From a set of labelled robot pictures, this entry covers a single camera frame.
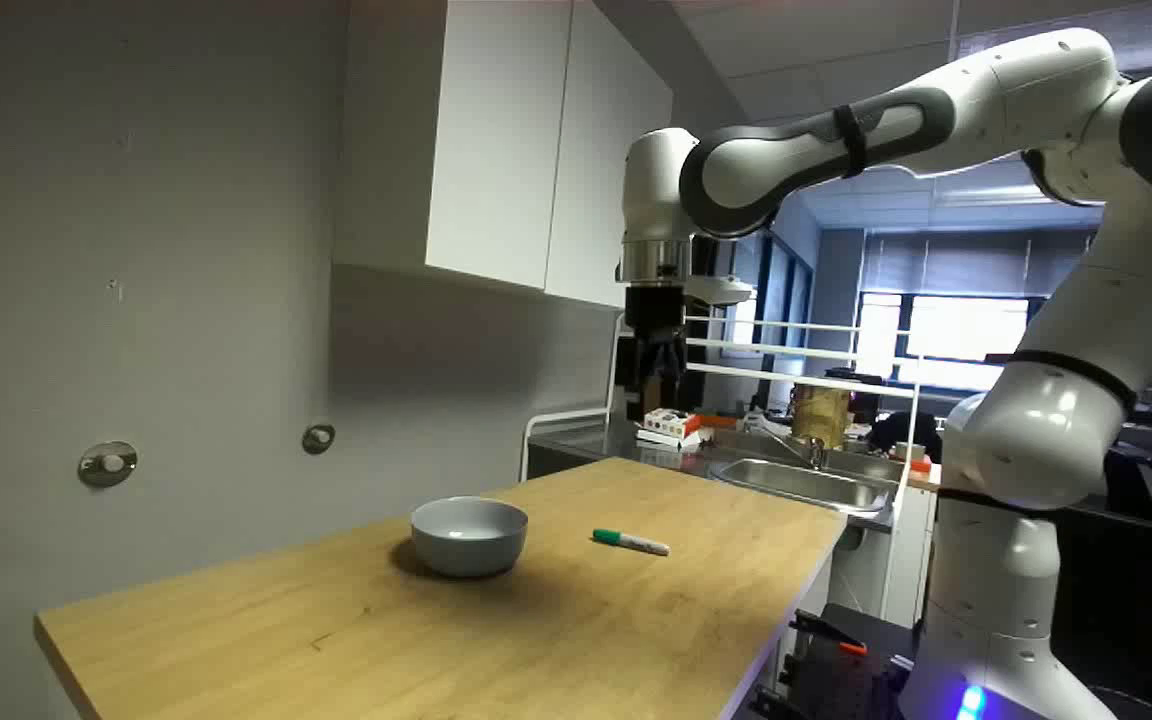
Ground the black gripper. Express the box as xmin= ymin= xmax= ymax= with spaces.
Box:
xmin=615 ymin=286 xmax=689 ymax=421

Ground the green and white pen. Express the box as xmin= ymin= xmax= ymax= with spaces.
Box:
xmin=590 ymin=530 xmax=671 ymax=556

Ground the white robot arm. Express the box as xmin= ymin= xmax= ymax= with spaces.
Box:
xmin=615 ymin=28 xmax=1152 ymax=720

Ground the grey bowl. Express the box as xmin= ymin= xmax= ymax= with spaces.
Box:
xmin=409 ymin=496 xmax=527 ymax=581

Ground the yellow container on counter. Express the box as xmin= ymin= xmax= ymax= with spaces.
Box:
xmin=790 ymin=384 xmax=850 ymax=449

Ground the steel sink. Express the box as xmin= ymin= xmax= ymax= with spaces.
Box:
xmin=719 ymin=460 xmax=894 ymax=513

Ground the white wire rack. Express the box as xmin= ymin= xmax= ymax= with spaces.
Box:
xmin=685 ymin=310 xmax=922 ymax=525

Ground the white wall cabinet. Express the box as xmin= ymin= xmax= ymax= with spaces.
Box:
xmin=331 ymin=0 xmax=671 ymax=310

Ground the right round wall fixture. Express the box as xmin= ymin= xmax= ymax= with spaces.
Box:
xmin=298 ymin=424 xmax=334 ymax=455

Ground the round wall fixture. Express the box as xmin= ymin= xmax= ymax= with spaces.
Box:
xmin=75 ymin=441 xmax=141 ymax=487
xmin=298 ymin=424 xmax=334 ymax=455

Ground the left round wall fixture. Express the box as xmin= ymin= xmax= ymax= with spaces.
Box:
xmin=75 ymin=441 xmax=141 ymax=487

